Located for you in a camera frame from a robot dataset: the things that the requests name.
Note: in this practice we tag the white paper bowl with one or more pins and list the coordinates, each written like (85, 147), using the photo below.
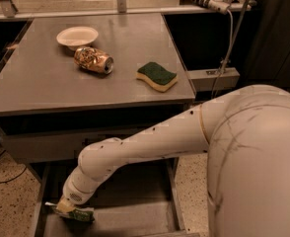
(77, 36)

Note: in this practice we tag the green jalapeno chip bag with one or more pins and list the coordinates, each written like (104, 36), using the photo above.
(82, 214)

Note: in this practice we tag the open grey lower drawer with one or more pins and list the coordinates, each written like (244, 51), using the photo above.
(138, 200)

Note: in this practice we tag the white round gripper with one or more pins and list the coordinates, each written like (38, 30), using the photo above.
(73, 195)

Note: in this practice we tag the grey drawer cabinet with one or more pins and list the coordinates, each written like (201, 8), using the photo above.
(72, 81)

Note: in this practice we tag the black side cabinet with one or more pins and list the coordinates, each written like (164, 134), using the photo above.
(268, 57)

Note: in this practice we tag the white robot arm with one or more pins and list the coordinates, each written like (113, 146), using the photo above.
(246, 135)

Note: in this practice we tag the grey metal bracket block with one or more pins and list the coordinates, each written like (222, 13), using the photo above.
(210, 79)

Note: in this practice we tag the grey upper drawer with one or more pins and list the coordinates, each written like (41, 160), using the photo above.
(60, 145)

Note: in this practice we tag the green and yellow sponge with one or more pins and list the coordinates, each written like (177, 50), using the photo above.
(157, 77)

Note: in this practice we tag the white cable plug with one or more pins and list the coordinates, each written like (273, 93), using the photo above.
(219, 6)

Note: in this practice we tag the metal frame rail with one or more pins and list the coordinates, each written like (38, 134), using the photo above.
(118, 7)

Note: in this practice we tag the crushed gold soda can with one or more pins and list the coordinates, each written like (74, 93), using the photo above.
(93, 59)

